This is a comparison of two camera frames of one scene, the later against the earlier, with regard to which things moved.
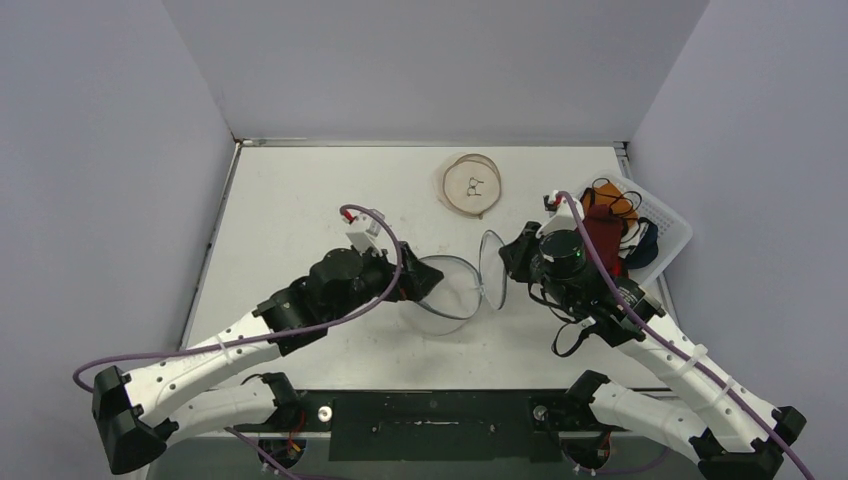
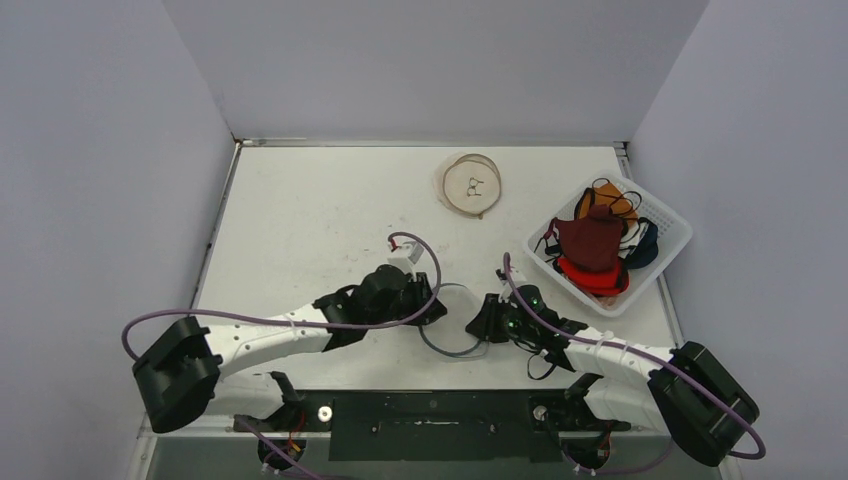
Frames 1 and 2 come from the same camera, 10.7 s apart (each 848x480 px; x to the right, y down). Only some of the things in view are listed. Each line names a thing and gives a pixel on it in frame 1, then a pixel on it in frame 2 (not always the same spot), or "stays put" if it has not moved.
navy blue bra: [648, 247] stays put
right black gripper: [521, 248] → [486, 318]
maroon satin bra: [606, 232] stays put
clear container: [458, 293] → [449, 334]
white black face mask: [632, 237] stays put
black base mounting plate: [441, 426] stays put
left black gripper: [418, 278] → [422, 296]
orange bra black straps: [622, 204] stays put
